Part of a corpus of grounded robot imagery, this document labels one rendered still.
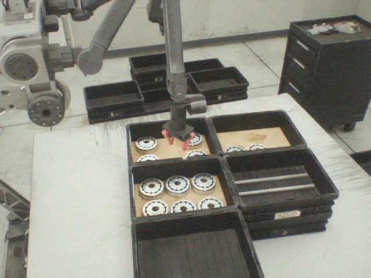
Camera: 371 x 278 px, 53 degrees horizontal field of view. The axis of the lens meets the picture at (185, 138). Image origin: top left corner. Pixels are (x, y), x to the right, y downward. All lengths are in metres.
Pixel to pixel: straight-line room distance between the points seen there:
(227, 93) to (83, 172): 1.33
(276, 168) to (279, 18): 3.62
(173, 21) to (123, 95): 1.68
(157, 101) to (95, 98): 0.49
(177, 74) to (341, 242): 0.96
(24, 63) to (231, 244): 0.93
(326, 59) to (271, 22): 2.31
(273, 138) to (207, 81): 1.25
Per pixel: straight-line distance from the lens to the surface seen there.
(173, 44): 1.27
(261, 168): 1.71
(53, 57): 1.22
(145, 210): 1.48
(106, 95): 2.88
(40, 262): 1.63
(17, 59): 1.23
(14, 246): 2.33
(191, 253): 1.39
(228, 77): 3.08
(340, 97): 3.20
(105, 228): 1.66
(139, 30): 4.57
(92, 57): 1.21
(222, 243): 1.42
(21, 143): 3.45
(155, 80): 3.03
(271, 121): 1.95
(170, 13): 1.27
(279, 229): 1.59
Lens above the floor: 1.97
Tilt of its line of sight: 38 degrees down
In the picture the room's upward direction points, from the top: straight up
